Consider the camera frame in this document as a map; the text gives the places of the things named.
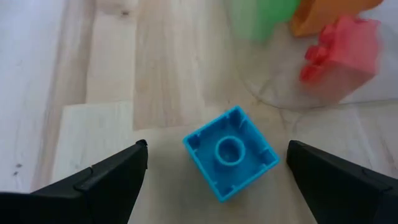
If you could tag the small red toy brick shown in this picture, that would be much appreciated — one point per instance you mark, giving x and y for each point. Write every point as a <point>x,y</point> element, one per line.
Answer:
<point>348,53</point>

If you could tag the clear plastic bin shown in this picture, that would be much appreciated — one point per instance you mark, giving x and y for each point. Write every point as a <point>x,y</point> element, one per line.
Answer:
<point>280,87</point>

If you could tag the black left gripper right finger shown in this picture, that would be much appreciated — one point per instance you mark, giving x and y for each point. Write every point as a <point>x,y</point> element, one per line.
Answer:
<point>342,199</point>

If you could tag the small blue toy brick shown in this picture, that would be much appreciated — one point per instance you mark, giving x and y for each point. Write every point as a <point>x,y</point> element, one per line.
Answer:
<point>248,168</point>

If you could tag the square green toy brick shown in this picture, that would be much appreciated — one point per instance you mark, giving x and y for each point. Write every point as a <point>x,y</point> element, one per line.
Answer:
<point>261,18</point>

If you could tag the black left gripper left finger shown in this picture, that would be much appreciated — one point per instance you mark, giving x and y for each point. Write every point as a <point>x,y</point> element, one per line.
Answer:
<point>77,202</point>

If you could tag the large orange toy brick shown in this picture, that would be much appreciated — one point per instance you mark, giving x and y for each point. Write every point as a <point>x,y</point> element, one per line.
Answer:
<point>317,18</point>

